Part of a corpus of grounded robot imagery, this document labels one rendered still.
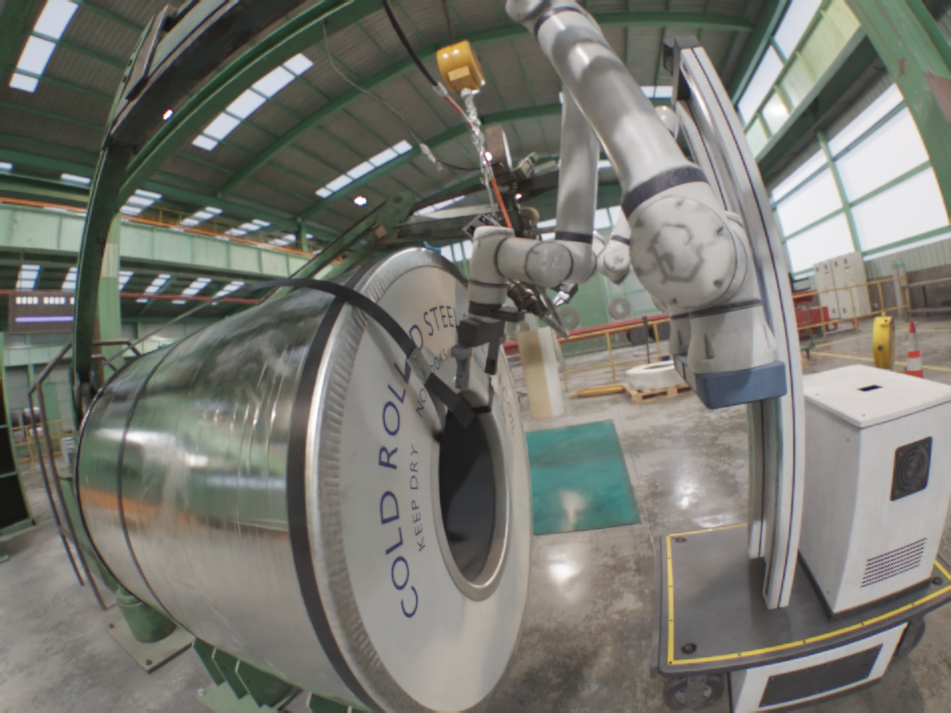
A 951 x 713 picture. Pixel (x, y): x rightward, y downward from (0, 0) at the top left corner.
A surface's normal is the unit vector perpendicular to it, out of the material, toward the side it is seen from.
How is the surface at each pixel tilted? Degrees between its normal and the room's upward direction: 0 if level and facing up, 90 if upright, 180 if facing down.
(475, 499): 60
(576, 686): 0
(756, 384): 90
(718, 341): 68
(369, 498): 90
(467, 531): 36
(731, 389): 90
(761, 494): 90
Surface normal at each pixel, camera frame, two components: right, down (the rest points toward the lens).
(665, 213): -0.69, 0.20
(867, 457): -0.40, 0.08
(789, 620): -0.18, -0.98
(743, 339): -0.44, -0.29
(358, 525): 0.94, -0.17
